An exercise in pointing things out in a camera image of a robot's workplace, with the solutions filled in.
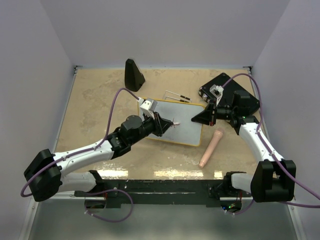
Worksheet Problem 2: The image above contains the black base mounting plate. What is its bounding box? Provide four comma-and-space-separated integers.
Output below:
74, 179, 251, 209

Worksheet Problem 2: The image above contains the pink plastic handle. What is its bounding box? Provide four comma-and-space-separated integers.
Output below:
198, 128, 224, 168

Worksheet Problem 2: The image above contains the metal wire board stand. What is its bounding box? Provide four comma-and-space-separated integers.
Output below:
162, 90, 192, 103

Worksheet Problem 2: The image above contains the yellow framed whiteboard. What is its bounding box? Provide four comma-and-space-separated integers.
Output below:
147, 99, 205, 147

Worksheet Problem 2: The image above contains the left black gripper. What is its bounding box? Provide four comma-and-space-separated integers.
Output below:
129, 110, 173, 145

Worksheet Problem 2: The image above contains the purple cable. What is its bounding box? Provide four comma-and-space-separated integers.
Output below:
20, 87, 142, 222
221, 72, 320, 216

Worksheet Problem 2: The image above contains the black wedge stand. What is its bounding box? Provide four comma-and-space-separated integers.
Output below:
124, 58, 146, 92

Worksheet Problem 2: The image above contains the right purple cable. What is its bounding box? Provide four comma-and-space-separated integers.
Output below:
221, 72, 320, 216

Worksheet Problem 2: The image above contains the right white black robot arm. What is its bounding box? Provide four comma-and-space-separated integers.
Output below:
191, 86, 296, 203

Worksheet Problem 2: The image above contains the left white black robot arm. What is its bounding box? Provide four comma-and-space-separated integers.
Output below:
23, 112, 174, 202

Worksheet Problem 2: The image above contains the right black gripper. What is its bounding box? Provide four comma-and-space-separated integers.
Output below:
191, 98, 236, 127

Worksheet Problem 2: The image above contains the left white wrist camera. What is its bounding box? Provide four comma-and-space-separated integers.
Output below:
138, 97, 158, 119

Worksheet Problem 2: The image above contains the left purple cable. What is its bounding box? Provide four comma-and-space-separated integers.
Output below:
20, 87, 142, 222

